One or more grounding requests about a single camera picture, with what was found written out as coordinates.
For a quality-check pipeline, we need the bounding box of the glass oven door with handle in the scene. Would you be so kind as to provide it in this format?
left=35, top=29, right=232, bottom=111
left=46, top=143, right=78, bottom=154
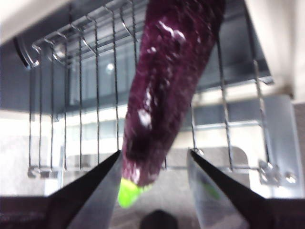
left=0, top=95, right=300, bottom=198

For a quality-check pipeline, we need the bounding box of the purple eggplant with green stem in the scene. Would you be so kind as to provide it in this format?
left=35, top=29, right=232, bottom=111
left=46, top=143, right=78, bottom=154
left=118, top=0, right=227, bottom=208

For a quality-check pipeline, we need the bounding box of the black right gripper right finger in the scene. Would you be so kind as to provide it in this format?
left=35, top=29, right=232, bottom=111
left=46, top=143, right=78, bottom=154
left=187, top=149, right=272, bottom=229

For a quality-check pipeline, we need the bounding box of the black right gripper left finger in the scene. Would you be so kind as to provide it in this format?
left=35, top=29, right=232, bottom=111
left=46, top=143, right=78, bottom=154
left=47, top=150, right=123, bottom=229

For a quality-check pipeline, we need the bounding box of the metal wire oven rack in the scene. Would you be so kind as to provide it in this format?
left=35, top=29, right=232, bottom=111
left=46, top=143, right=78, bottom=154
left=27, top=0, right=298, bottom=187

